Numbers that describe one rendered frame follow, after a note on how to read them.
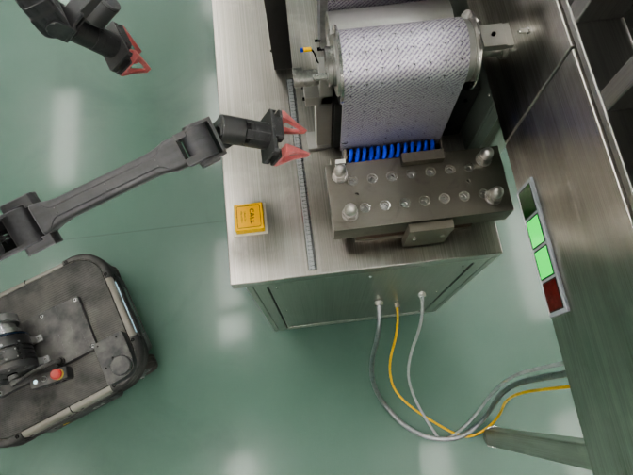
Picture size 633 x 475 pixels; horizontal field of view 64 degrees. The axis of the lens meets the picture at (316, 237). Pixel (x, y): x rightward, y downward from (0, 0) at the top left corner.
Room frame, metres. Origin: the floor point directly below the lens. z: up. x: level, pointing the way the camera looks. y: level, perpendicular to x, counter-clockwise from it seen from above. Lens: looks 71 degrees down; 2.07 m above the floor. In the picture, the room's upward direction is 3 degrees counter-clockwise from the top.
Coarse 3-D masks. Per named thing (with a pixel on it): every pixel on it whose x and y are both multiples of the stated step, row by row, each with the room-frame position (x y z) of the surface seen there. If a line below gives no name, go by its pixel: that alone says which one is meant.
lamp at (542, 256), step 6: (540, 252) 0.25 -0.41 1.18; (546, 252) 0.24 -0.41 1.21; (540, 258) 0.23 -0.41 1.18; (546, 258) 0.23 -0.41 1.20; (540, 264) 0.23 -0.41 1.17; (546, 264) 0.22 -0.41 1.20; (540, 270) 0.21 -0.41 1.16; (546, 270) 0.21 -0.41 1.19; (552, 270) 0.20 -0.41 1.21; (546, 276) 0.20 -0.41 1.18
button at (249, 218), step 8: (240, 208) 0.47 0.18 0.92; (248, 208) 0.47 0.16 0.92; (256, 208) 0.47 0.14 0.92; (240, 216) 0.45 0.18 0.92; (248, 216) 0.45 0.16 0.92; (256, 216) 0.45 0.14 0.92; (240, 224) 0.43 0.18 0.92; (248, 224) 0.43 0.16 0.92; (256, 224) 0.43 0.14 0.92; (264, 224) 0.43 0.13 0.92; (240, 232) 0.41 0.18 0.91; (248, 232) 0.41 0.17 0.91
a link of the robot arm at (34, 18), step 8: (16, 0) 0.74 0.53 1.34; (24, 0) 0.74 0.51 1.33; (32, 0) 0.74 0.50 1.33; (40, 0) 0.75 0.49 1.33; (48, 0) 0.75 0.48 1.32; (56, 0) 0.80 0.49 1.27; (24, 8) 0.73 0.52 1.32; (32, 8) 0.74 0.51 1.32; (40, 8) 0.74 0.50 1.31; (48, 8) 0.75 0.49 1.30; (56, 8) 0.75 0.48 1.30; (32, 16) 0.73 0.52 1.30; (40, 16) 0.74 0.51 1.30; (48, 16) 0.74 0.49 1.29; (56, 16) 0.75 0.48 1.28; (64, 16) 0.76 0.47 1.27; (40, 24) 0.73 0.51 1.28
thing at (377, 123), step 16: (432, 96) 0.57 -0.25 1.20; (448, 96) 0.57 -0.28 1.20; (352, 112) 0.56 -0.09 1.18; (368, 112) 0.56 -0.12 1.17; (384, 112) 0.57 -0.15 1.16; (400, 112) 0.57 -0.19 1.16; (416, 112) 0.57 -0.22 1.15; (432, 112) 0.57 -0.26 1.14; (448, 112) 0.57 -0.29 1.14; (352, 128) 0.56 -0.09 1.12; (368, 128) 0.56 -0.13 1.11; (384, 128) 0.57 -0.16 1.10; (400, 128) 0.57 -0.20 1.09; (416, 128) 0.57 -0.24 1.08; (432, 128) 0.57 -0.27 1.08; (352, 144) 0.56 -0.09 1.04; (368, 144) 0.56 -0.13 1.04; (384, 144) 0.57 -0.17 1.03
